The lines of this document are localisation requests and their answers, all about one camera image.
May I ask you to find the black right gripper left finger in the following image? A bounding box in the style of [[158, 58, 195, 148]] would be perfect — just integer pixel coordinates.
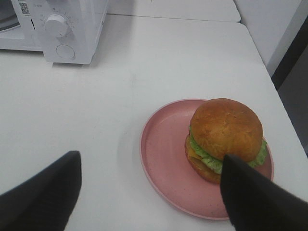
[[0, 151, 82, 231]]

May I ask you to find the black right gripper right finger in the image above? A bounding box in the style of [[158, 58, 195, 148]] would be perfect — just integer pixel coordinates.
[[220, 155, 308, 231]]

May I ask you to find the burger with lettuce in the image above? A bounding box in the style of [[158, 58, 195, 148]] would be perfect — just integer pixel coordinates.
[[184, 98, 268, 184]]

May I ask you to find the pink round plate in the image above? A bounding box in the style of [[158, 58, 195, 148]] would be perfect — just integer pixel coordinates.
[[140, 100, 273, 220]]

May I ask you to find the round white door button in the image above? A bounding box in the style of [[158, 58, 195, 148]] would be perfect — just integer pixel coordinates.
[[56, 44, 75, 59]]

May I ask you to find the white microwave knob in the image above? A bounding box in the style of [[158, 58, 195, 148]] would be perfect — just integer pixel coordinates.
[[45, 14, 69, 38]]

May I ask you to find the white microwave oven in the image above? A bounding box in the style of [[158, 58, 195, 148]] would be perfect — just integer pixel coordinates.
[[0, 0, 109, 64]]

